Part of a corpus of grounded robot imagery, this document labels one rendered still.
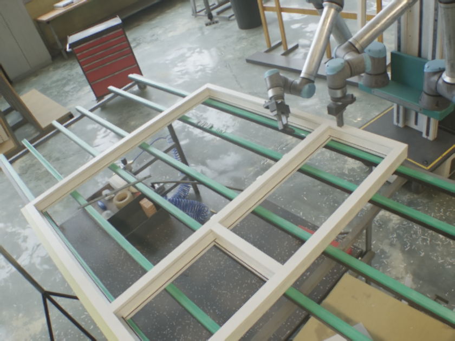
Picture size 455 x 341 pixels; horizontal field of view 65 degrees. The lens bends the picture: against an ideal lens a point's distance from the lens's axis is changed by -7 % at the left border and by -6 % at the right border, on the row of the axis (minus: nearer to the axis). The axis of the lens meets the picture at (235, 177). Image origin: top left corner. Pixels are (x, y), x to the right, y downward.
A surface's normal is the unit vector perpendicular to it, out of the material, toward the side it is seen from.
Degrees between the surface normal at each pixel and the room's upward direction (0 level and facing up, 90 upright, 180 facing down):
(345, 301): 0
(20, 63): 90
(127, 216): 90
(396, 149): 0
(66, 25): 90
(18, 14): 90
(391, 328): 0
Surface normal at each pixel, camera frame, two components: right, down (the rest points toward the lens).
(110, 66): 0.37, 0.53
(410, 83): -0.81, 0.51
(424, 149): -0.24, -0.74
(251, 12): 0.20, 0.66
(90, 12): 0.67, 0.35
